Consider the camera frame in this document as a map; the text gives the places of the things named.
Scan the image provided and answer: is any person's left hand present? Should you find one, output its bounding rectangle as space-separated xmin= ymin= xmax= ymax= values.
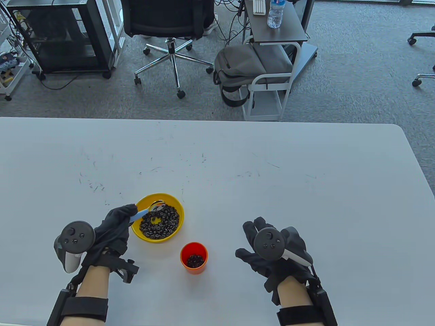
xmin=80 ymin=204 xmax=138 ymax=269

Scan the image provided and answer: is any person's right hand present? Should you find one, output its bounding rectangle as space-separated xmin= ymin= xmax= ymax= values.
xmin=235 ymin=217 xmax=316 ymax=284

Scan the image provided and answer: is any blue baby spoon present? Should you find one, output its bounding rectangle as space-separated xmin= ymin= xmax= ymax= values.
xmin=128 ymin=201 xmax=167 ymax=224

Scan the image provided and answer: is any orange cup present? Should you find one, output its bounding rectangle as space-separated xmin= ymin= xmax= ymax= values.
xmin=180 ymin=242 xmax=208 ymax=275

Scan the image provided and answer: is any person's left forearm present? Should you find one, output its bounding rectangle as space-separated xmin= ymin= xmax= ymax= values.
xmin=59 ymin=265 xmax=111 ymax=326

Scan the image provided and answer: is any black forearm tracker box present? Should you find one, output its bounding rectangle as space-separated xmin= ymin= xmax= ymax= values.
xmin=47 ymin=284 xmax=77 ymax=326
xmin=305 ymin=268 xmax=338 ymax=326

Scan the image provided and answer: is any person's right forearm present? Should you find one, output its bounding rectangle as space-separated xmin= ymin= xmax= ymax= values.
xmin=277 ymin=275 xmax=317 ymax=326

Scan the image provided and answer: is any black handheld controller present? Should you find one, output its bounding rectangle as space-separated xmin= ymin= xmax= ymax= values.
xmin=254 ymin=228 xmax=313 ymax=267
xmin=54 ymin=221 xmax=95 ymax=274

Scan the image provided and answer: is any yellow bowl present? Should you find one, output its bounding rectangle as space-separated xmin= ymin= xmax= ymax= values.
xmin=131 ymin=193 xmax=185 ymax=243

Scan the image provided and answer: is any white rack cart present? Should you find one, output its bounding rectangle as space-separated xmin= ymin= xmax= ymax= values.
xmin=0 ymin=7 xmax=35 ymax=102

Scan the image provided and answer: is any grey backpack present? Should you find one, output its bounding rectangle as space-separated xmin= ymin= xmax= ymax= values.
xmin=213 ymin=44 xmax=293 ymax=108

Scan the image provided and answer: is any black wheeled cabinet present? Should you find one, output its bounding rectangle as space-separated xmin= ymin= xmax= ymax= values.
xmin=6 ymin=0 xmax=115 ymax=80

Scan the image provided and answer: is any dark blue pouch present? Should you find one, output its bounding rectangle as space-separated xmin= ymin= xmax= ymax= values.
xmin=0 ymin=52 xmax=20 ymax=71

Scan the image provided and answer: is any black mesh office chair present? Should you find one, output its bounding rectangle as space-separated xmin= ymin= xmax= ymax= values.
xmin=412 ymin=65 xmax=435 ymax=87
xmin=408 ymin=25 xmax=435 ymax=46

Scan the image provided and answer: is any white side table dark top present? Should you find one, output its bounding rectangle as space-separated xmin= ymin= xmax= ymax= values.
xmin=242 ymin=0 xmax=319 ymax=122

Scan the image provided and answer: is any clear water bottle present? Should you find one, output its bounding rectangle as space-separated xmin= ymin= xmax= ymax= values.
xmin=267 ymin=0 xmax=284 ymax=29

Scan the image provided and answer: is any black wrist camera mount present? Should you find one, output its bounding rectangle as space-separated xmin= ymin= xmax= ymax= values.
xmin=264 ymin=274 xmax=282 ymax=304
xmin=109 ymin=256 xmax=140 ymax=284

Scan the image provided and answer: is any black arm strap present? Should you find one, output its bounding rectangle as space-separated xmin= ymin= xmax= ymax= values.
xmin=277 ymin=305 xmax=327 ymax=326
xmin=61 ymin=297 xmax=109 ymax=322

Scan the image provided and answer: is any black floor cable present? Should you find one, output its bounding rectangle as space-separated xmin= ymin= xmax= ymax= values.
xmin=32 ymin=70 xmax=81 ymax=91

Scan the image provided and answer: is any white metal frame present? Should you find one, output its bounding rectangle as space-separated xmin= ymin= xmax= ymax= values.
xmin=96 ymin=0 xmax=126 ymax=68

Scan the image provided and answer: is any black cable bundle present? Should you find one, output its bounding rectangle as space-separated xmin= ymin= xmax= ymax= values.
xmin=213 ymin=0 xmax=254 ymax=47

